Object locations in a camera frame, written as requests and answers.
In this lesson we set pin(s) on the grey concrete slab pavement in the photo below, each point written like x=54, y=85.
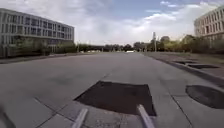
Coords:
x=100, y=68

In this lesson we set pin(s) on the pale multi-storey building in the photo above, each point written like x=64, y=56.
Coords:
x=211, y=23

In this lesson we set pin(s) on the row of trees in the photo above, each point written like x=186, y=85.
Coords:
x=180, y=45

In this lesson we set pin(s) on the hedge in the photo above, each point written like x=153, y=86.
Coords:
x=26, y=48

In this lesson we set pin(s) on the large glass grid building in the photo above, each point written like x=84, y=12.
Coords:
x=33, y=28

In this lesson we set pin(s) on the robot's own part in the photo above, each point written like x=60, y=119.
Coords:
x=146, y=116
x=80, y=118

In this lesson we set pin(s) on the round dark manhole cover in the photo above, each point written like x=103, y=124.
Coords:
x=208, y=96

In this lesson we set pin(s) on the pole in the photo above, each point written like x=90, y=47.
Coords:
x=154, y=41

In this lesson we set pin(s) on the dry planting bed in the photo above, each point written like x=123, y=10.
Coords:
x=206, y=59

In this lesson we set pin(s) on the square dark ground cover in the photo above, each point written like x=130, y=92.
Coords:
x=120, y=96

